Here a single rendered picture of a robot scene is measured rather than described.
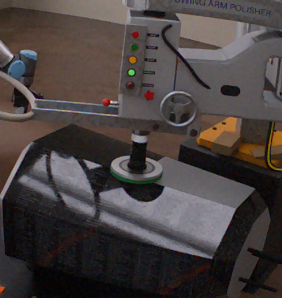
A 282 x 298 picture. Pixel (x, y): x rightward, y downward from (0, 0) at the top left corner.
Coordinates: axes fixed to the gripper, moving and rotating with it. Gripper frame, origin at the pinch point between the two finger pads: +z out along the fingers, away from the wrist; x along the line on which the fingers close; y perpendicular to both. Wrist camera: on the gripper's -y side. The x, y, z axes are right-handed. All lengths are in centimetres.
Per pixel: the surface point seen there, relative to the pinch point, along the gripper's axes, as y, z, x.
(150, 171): -40, -8, 70
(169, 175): -52, -3, 64
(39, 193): -1.3, 17.7, 42.7
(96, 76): -158, 87, -333
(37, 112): 7, -27, 55
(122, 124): -26, -27, 66
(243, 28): -100, -65, 24
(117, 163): -29, -6, 60
